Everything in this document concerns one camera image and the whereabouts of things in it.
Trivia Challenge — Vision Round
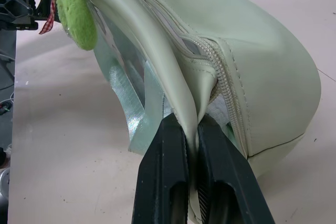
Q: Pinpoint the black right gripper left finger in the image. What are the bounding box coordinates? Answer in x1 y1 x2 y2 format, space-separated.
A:
132 113 191 224

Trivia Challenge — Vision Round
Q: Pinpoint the pale green zip pouch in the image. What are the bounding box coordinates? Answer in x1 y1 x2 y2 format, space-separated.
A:
78 0 322 224

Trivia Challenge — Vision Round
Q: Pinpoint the green plush keychain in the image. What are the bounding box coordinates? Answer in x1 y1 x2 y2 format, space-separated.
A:
56 0 98 51

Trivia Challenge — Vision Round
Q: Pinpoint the silver round metal object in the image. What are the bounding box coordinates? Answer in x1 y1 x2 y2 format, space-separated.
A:
0 168 11 210

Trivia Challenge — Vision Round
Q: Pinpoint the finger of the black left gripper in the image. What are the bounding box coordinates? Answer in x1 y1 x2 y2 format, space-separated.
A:
0 0 30 24

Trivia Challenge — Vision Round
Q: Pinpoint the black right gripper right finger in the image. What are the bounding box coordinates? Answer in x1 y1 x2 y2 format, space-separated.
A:
196 114 276 224

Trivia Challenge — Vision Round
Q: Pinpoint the thin cable on floor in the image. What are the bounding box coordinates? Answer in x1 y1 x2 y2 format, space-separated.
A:
0 87 14 116

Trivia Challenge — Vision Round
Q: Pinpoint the red white gingham ribbon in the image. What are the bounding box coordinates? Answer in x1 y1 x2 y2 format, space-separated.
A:
38 0 62 35

